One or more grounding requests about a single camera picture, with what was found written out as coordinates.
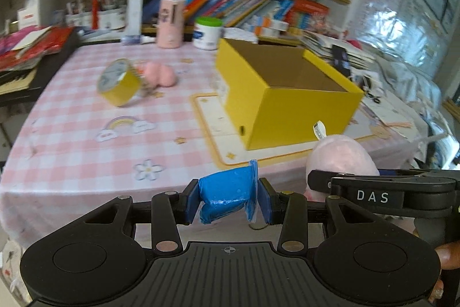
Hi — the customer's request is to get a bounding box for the light pink plush pig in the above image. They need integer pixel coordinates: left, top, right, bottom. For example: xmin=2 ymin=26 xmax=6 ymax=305
xmin=304 ymin=121 xmax=380 ymax=202

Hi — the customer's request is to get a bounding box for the right hand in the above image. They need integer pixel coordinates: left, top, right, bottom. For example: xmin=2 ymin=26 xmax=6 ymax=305
xmin=429 ymin=241 xmax=460 ymax=303

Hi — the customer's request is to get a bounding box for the pink checkered tablecloth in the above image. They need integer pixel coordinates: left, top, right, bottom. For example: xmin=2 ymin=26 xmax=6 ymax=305
xmin=1 ymin=44 xmax=309 ymax=246

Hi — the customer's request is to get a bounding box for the yellow cardboard box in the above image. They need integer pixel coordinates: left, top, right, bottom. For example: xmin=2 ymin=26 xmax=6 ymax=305
xmin=215 ymin=39 xmax=364 ymax=150

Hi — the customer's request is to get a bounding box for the dark pink plush toy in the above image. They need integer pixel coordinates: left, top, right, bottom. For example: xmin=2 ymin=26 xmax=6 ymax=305
xmin=137 ymin=62 xmax=178 ymax=89

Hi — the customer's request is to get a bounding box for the yellow tape roll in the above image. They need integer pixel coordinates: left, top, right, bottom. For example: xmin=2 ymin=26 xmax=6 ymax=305
xmin=97 ymin=58 xmax=142 ymax=107

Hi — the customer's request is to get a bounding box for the black smartphone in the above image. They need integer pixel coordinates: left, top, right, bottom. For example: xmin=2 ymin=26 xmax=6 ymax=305
xmin=331 ymin=44 xmax=352 ymax=78

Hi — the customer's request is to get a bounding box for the stack of papers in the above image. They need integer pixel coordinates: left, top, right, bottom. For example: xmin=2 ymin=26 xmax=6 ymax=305
xmin=298 ymin=31 xmax=376 ymax=69

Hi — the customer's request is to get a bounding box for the white blue spray bottle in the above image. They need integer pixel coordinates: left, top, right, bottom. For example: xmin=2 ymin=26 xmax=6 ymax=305
xmin=120 ymin=35 xmax=156 ymax=45

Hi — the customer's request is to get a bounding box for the pink humidifier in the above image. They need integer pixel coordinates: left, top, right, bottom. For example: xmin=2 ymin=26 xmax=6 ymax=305
xmin=156 ymin=0 xmax=185 ymax=49

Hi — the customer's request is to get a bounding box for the white tub green lid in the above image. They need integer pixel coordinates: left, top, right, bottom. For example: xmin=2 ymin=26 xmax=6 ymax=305
xmin=193 ymin=16 xmax=223 ymax=51

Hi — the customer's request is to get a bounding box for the black keyboard piano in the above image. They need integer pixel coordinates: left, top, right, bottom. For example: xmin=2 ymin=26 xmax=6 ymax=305
xmin=1 ymin=28 xmax=80 ymax=107

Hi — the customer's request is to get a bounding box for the white pen holder right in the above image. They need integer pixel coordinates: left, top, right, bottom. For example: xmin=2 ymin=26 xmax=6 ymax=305
xmin=98 ymin=6 xmax=126 ymax=30

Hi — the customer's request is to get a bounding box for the white pen holder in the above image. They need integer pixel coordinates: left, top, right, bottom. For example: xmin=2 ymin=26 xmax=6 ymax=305
xmin=98 ymin=6 xmax=126 ymax=30
xmin=66 ymin=12 xmax=92 ymax=28

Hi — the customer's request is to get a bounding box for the row of leaning books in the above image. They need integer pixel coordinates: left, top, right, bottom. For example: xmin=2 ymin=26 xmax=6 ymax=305
xmin=142 ymin=0 xmax=329 ymax=38

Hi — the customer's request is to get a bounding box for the white pen holder left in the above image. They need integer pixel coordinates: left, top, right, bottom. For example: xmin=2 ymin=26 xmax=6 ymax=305
xmin=66 ymin=12 xmax=92 ymax=28

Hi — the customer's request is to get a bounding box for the red papers pile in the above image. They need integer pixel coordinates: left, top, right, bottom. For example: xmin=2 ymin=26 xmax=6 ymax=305
xmin=1 ymin=26 xmax=78 ymax=71

